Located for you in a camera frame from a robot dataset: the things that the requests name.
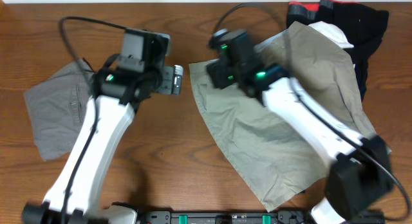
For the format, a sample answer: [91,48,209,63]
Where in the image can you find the white shirt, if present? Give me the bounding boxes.
[309,21,354,49]

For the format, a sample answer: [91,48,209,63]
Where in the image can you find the khaki shorts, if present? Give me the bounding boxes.
[189,22,375,211]

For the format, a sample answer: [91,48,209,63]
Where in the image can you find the black garment with red band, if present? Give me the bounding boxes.
[286,0,389,98]

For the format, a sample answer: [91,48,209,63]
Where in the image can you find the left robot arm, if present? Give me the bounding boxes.
[21,29,183,224]

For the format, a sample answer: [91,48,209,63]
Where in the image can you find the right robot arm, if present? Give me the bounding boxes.
[207,29,394,223]

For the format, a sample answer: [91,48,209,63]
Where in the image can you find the folded grey shorts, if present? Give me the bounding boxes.
[24,62,91,161]

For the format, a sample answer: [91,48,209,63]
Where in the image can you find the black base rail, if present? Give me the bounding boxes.
[138,210,386,224]

